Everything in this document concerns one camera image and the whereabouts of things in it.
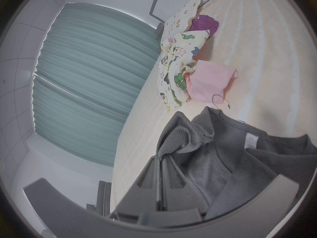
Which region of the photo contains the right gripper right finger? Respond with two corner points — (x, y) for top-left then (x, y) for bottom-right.
(162, 155), (209, 219)

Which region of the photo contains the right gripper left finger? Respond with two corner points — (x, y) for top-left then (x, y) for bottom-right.
(116, 156), (162, 220)

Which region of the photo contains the black T-shirt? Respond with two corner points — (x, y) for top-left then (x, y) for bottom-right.
(156, 106), (317, 220)

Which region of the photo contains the black slatted chair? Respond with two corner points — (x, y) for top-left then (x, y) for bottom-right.
(86, 181), (112, 216)

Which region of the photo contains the blue-green curtain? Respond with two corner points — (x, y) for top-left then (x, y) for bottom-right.
(33, 3), (164, 118)
(31, 75), (128, 168)

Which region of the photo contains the pink garment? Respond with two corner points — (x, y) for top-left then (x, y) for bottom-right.
(186, 60), (239, 110)

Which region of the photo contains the white printed pyjama top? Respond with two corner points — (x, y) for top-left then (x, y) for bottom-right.
(157, 30), (211, 113)

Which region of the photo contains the bed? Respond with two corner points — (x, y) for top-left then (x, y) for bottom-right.
(109, 0), (317, 213)

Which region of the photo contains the purple garment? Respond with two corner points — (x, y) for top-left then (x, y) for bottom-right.
(189, 15), (220, 37)

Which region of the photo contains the white printed pillow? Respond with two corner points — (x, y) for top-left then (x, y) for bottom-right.
(161, 0), (202, 44)

